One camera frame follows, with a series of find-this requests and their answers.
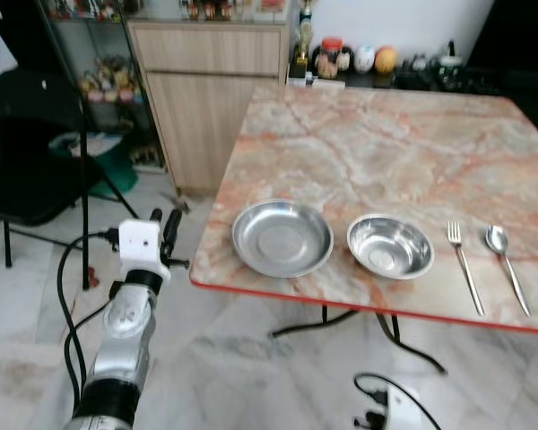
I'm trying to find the steel fork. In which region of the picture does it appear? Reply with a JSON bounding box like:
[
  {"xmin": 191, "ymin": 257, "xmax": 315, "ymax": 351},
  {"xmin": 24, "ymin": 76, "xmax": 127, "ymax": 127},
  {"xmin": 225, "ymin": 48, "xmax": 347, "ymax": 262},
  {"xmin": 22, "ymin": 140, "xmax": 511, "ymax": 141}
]
[{"xmin": 447, "ymin": 221, "xmax": 487, "ymax": 318}]

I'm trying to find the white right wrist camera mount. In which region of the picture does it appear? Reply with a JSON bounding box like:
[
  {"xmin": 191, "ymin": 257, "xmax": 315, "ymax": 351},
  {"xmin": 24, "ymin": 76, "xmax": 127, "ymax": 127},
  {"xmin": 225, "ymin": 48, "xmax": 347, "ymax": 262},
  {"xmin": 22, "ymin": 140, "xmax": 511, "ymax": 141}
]
[{"xmin": 377, "ymin": 385, "xmax": 431, "ymax": 430}]

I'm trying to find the small deep steel bowl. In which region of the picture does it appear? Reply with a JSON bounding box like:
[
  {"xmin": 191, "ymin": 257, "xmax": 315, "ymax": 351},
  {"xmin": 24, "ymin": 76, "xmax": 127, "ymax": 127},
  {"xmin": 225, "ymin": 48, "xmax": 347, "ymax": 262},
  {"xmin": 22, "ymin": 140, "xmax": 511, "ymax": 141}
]
[{"xmin": 346, "ymin": 213, "xmax": 436, "ymax": 281}]

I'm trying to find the orange round figurine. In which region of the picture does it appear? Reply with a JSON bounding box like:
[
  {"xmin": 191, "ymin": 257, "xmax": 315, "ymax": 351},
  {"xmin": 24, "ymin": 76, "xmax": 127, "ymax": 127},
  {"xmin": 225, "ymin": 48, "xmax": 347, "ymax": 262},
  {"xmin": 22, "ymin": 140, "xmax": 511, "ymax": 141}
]
[{"xmin": 375, "ymin": 46, "xmax": 400, "ymax": 75}]

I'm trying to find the wide shallow steel plate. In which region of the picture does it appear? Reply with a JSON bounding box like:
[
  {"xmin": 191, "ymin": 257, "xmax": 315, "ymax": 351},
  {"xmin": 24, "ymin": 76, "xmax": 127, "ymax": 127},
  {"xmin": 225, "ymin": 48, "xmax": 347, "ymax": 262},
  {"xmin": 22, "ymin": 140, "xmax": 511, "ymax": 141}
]
[{"xmin": 231, "ymin": 199, "xmax": 334, "ymax": 280}]

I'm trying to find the white round figurine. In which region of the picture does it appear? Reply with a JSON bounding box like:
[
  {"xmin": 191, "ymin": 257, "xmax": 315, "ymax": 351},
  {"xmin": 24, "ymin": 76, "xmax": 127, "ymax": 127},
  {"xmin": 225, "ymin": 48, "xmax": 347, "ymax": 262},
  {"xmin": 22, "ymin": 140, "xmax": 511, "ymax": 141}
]
[{"xmin": 353, "ymin": 45, "xmax": 377, "ymax": 75}]

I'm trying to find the red-lidded clear jar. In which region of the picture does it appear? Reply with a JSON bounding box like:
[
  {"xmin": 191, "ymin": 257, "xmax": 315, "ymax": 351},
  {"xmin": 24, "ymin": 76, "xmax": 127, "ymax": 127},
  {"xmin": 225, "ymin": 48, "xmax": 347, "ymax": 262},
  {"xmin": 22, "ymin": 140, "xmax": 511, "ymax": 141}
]
[{"xmin": 315, "ymin": 37, "xmax": 345, "ymax": 81}]

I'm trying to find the black folding chair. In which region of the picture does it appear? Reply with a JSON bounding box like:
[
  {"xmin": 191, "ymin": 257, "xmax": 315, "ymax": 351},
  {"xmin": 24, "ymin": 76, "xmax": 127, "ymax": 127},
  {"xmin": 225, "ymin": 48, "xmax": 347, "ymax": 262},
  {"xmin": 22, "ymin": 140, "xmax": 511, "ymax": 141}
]
[{"xmin": 0, "ymin": 67, "xmax": 140, "ymax": 270}]

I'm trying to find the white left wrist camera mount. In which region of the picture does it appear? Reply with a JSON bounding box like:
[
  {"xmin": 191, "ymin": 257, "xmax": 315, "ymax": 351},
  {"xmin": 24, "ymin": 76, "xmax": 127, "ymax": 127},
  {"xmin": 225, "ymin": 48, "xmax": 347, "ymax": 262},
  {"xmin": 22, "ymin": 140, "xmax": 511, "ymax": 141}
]
[{"xmin": 117, "ymin": 219, "xmax": 172, "ymax": 284}]

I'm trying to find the marble-pattern folding table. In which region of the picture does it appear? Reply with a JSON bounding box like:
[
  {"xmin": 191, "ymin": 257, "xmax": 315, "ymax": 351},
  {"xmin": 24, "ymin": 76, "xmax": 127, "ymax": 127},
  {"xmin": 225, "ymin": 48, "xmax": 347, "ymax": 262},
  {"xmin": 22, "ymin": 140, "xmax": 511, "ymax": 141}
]
[{"xmin": 189, "ymin": 82, "xmax": 538, "ymax": 375}]

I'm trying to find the green plastic basin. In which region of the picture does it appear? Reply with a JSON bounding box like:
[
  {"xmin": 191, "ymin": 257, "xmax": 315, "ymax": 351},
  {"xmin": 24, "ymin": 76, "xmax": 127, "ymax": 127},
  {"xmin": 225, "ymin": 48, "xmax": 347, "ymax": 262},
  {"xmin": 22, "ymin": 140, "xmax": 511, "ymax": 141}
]
[{"xmin": 49, "ymin": 133, "xmax": 141, "ymax": 200}]

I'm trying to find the glass display shelf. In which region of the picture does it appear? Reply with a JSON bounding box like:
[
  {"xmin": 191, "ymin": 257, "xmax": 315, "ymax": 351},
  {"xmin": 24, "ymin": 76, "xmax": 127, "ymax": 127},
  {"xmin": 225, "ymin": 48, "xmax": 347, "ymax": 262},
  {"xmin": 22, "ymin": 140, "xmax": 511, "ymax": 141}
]
[{"xmin": 34, "ymin": 0, "xmax": 167, "ymax": 173}]

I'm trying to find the steel spoon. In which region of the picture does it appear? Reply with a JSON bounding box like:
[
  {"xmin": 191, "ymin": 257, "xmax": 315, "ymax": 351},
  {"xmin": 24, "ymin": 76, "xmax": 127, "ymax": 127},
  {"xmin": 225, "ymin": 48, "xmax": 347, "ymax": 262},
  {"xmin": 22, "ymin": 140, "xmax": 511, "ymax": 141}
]
[{"xmin": 484, "ymin": 224, "xmax": 533, "ymax": 318}]

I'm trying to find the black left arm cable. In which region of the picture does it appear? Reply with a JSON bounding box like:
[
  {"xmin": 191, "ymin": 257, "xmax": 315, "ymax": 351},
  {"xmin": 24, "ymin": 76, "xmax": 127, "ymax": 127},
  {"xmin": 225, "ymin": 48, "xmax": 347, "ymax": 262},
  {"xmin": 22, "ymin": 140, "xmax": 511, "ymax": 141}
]
[{"xmin": 56, "ymin": 229, "xmax": 123, "ymax": 409}]

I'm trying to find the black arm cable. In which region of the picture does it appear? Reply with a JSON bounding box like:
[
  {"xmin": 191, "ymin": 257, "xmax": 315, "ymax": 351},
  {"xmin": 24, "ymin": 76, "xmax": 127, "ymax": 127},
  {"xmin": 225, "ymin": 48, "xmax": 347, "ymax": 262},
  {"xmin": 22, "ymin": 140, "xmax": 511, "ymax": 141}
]
[
  {"xmin": 353, "ymin": 372, "xmax": 442, "ymax": 430},
  {"xmin": 56, "ymin": 229, "xmax": 123, "ymax": 409}
]

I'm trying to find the gold trophy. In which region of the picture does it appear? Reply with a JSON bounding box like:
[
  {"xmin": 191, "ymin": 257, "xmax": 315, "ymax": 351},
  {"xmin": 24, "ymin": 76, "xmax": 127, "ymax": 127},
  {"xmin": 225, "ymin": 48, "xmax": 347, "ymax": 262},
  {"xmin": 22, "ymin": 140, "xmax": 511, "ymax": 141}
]
[{"xmin": 290, "ymin": 0, "xmax": 317, "ymax": 83}]

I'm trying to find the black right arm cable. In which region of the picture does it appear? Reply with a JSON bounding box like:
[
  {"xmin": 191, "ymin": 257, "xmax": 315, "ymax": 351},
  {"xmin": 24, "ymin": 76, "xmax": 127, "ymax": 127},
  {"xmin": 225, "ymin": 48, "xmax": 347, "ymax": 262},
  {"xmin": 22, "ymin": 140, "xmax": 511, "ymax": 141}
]
[{"xmin": 353, "ymin": 372, "xmax": 442, "ymax": 430}]

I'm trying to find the black tripod stand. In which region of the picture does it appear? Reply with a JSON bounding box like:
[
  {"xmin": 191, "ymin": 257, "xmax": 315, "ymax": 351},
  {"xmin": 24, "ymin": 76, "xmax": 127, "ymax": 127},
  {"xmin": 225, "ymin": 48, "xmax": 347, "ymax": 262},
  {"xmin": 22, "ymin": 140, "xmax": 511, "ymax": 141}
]
[{"xmin": 72, "ymin": 0, "xmax": 95, "ymax": 290}]

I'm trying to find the black television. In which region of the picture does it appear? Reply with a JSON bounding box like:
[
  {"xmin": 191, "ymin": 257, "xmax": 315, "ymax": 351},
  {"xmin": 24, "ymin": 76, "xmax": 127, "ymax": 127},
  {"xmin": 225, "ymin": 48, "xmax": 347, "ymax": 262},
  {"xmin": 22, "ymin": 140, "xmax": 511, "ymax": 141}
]
[{"xmin": 464, "ymin": 0, "xmax": 538, "ymax": 76}]

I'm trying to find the small dark green ornament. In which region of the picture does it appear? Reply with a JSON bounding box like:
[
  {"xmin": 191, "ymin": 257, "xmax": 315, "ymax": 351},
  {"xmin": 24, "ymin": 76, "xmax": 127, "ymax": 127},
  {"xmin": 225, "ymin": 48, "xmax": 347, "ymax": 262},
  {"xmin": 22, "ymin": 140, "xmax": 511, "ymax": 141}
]
[{"xmin": 437, "ymin": 39, "xmax": 465, "ymax": 78}]

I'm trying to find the light wooden cabinet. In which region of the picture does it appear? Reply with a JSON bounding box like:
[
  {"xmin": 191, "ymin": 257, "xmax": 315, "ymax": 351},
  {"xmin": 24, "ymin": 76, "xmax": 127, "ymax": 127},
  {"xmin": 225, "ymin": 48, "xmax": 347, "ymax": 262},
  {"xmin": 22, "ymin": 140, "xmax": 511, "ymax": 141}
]
[{"xmin": 126, "ymin": 20, "xmax": 293, "ymax": 197}]

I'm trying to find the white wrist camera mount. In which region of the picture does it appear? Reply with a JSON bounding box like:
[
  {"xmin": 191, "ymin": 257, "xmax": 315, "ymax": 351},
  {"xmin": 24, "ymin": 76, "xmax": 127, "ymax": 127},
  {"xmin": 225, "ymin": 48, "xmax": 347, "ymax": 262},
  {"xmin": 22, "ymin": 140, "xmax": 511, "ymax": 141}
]
[
  {"xmin": 117, "ymin": 219, "xmax": 172, "ymax": 284},
  {"xmin": 377, "ymin": 385, "xmax": 431, "ymax": 430}
]

